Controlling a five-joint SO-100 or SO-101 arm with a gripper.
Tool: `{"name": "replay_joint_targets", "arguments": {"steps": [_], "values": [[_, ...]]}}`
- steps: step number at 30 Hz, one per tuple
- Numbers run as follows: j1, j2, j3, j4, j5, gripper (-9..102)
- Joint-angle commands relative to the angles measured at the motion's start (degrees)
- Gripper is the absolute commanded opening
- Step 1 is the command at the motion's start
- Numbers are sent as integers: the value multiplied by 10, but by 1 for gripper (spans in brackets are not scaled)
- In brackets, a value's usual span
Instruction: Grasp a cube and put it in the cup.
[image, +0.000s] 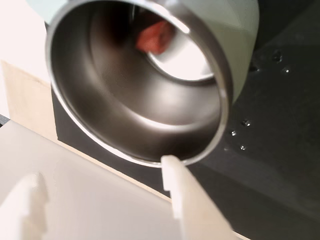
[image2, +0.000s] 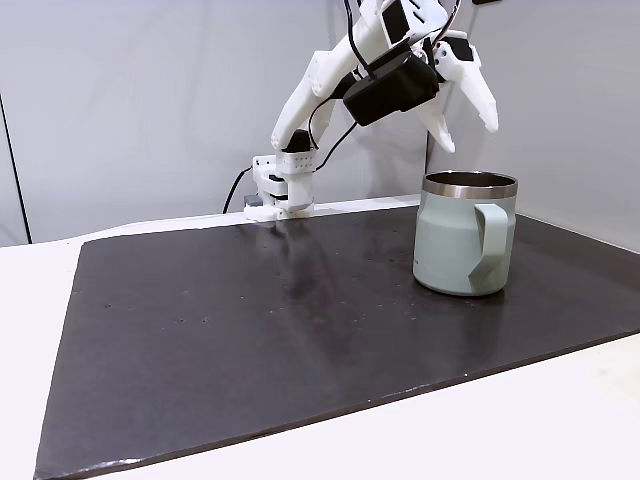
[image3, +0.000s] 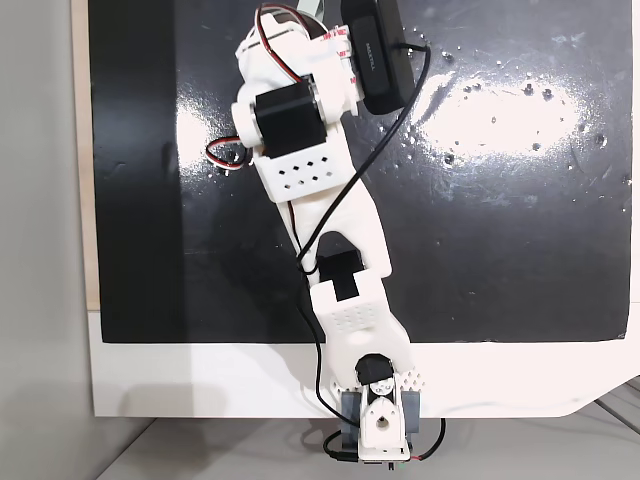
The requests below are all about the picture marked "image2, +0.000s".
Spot pale green metal mug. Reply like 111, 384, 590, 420
412, 170, 520, 298

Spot black table mat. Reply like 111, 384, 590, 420
32, 202, 640, 480

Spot red and black wrist wires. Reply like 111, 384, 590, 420
437, 0, 462, 40

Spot black camera box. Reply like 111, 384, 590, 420
342, 51, 442, 128

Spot black camera cable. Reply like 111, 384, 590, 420
342, 0, 376, 81

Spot black power cable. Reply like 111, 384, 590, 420
221, 168, 254, 216

